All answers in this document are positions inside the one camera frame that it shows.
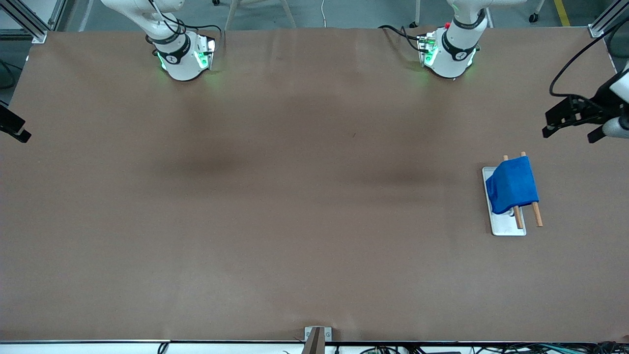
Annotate black right arm base cable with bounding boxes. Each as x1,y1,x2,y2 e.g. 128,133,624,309
179,22,226,50

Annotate white towel rack wooden bars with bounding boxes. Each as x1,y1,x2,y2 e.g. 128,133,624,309
482,151,544,237

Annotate black floor cable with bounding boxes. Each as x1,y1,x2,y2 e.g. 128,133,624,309
0,58,21,90

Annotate black left arm base cable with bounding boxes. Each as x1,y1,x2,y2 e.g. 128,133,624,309
378,25,426,53

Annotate beige stool legs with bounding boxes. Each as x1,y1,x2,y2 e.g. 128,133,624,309
224,0,298,31

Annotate aluminium frame post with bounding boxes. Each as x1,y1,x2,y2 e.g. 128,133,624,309
0,0,67,44
588,0,629,39

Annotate black arm base cable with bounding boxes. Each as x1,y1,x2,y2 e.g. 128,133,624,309
179,22,226,50
378,25,426,53

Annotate blue microfibre towel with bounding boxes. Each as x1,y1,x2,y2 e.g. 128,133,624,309
486,156,541,216

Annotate metal table edge bracket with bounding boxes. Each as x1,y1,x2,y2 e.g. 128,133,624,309
304,326,333,354

